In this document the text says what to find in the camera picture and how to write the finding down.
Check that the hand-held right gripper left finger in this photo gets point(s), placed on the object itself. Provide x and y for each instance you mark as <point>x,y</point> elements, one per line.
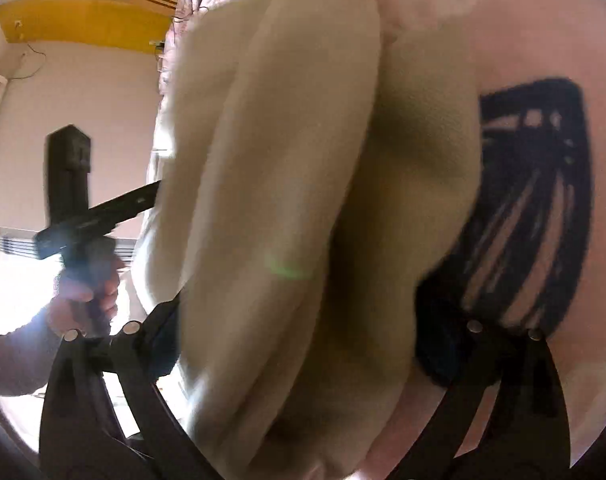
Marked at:
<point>133,360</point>

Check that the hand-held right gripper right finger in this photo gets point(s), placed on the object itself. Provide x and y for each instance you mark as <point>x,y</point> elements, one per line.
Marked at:
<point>483,375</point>

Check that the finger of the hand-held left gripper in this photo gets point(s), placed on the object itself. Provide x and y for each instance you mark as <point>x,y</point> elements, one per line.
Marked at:
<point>130,201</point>

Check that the cream hoodie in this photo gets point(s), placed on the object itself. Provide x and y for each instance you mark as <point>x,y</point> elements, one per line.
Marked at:
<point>283,210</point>

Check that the person's left forearm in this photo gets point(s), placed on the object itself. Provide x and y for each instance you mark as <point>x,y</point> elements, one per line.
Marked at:
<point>18,360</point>

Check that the person's left hand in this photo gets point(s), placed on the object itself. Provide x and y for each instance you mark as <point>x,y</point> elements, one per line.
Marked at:
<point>58,310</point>

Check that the white radiator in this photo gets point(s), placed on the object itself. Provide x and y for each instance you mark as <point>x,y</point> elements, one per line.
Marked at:
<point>13,244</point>

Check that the yellow wooden panel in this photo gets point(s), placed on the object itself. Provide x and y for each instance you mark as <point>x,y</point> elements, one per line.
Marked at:
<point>83,22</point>

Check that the pink printed blanket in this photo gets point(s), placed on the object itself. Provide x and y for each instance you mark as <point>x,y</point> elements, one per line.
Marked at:
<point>533,35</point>

